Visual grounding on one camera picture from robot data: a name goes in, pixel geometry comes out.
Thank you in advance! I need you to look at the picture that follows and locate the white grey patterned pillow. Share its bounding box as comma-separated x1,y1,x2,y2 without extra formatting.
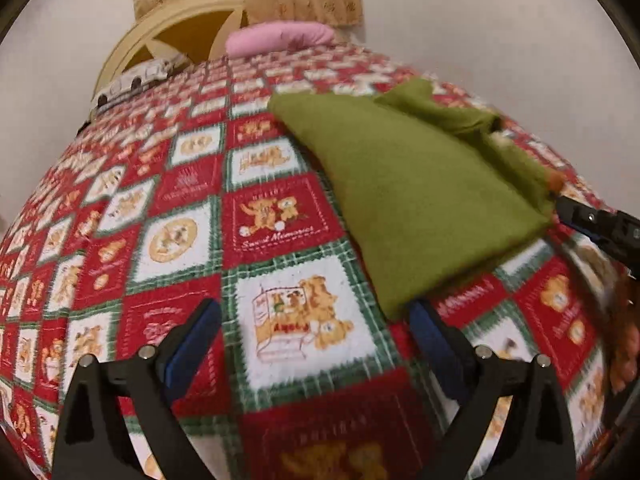
90,55,193,113

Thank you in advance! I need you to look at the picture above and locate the pink pillow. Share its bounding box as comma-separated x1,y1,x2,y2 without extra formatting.
225,21,336,58

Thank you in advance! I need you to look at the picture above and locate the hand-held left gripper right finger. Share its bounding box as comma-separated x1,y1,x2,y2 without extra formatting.
406,299,577,480

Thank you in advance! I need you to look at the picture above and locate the cream and brown bed headboard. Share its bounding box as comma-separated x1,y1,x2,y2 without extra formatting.
92,0,251,106

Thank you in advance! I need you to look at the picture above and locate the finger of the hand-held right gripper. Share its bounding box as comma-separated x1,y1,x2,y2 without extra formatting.
556,196,640,281

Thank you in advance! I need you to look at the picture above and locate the green striped knit sweater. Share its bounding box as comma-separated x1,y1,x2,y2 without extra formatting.
267,79,568,322

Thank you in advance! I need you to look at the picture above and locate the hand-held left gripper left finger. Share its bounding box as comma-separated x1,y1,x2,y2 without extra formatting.
52,299,222,480

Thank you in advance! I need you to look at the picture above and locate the red bear print blanket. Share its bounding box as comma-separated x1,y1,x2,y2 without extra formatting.
0,40,640,480

